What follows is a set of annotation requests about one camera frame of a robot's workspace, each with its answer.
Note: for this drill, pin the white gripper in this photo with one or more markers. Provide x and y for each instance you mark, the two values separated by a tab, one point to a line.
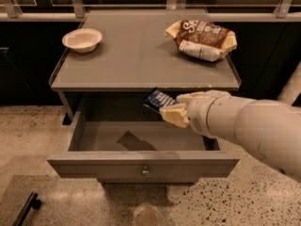
198	113

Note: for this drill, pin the blue rxbar blueberry bar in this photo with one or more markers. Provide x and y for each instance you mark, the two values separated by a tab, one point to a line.
156	100

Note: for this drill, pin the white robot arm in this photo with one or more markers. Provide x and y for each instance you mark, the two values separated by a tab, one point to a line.
268	130

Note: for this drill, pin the brass drawer knob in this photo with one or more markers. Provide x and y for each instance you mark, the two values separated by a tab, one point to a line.
145	171

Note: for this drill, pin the open grey top drawer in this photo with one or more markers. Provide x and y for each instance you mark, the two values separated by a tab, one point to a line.
115	152

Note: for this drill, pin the grey cabinet table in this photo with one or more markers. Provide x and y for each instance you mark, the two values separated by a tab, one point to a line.
135	54

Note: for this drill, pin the brown white snack bag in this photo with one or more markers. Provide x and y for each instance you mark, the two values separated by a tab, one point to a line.
198	39

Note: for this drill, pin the white paper bowl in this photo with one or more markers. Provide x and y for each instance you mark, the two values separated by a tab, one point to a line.
82	40

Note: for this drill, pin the black bar on floor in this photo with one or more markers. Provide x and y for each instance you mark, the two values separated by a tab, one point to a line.
33	202

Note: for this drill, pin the metal railing frame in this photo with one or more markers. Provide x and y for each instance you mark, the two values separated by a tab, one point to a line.
215	10

